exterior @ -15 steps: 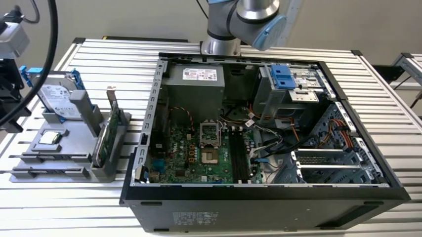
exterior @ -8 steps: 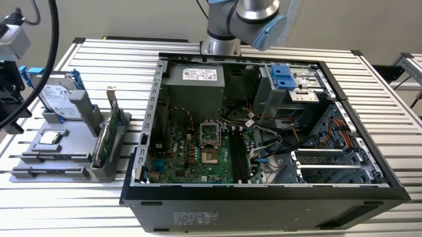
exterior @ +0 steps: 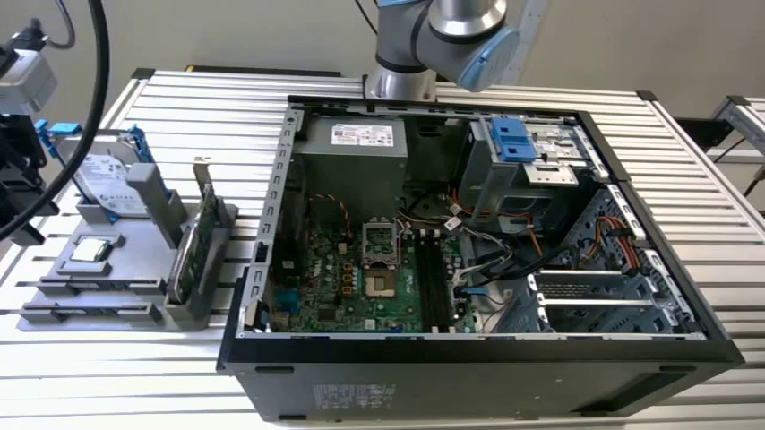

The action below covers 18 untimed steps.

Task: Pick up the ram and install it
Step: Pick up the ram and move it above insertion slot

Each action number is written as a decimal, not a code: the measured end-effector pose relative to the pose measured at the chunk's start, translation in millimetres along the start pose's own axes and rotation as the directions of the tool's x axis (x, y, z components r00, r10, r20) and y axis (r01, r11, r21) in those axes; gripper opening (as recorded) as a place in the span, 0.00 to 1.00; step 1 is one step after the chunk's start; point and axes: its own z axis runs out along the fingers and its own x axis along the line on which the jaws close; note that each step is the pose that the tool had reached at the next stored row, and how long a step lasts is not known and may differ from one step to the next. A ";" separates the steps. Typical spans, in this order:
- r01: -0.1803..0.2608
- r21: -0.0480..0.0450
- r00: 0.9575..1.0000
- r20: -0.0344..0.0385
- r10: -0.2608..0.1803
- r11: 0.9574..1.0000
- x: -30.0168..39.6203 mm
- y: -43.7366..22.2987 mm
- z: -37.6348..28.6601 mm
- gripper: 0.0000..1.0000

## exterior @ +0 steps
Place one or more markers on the RAM stick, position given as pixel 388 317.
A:
pixel 90 308

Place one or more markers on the aluminium frame table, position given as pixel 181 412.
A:
pixel 742 112

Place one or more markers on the CPU socket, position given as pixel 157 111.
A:
pixel 381 283

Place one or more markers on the hard disk in blue carrier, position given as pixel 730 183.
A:
pixel 114 179

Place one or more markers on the grey power supply unit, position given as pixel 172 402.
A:
pixel 353 179

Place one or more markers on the black open PC case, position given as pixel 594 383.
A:
pixel 419 385

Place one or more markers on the green motherboard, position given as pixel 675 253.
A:
pixel 324 286

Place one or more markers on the thin metal locking lever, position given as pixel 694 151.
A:
pixel 399 246

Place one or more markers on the grey metal drive cage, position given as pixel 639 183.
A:
pixel 527 197

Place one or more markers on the Nvidia Quadro graphics card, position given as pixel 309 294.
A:
pixel 194 251

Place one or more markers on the blue drive bay latch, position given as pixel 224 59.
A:
pixel 511 143

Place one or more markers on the grey parts rack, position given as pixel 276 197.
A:
pixel 132 264

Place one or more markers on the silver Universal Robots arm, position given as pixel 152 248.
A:
pixel 407 40

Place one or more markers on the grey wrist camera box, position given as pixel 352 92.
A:
pixel 28 85

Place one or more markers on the perforated grey disk bay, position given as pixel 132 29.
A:
pixel 598 303

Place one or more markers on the black RAM slot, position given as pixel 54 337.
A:
pixel 432 282
pixel 440 282
pixel 424 282

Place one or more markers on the silver CPU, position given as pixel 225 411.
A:
pixel 92 250

